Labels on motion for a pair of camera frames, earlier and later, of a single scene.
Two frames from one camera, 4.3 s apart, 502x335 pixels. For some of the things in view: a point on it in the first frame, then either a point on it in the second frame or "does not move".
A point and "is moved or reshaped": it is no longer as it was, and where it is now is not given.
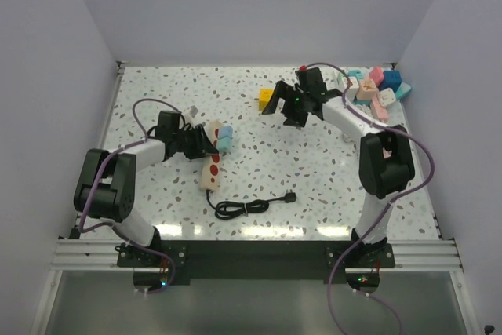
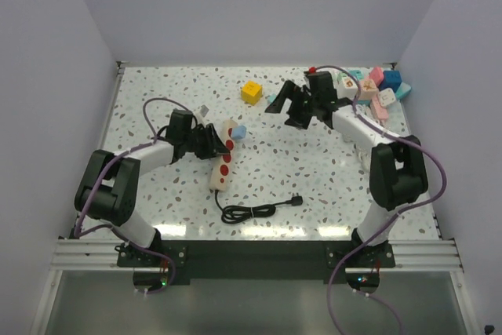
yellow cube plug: (264, 96) → (251, 92)
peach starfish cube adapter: (366, 89) does not move
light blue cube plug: (225, 131) → (239, 132)
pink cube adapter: (376, 74) does not move
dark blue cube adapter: (392, 79) does not move
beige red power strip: (210, 165) is moved or reshaped
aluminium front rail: (439, 255) does not move
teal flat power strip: (402, 90) does not move
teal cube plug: (225, 141) is moved or reshaped
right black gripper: (292, 119) does not move
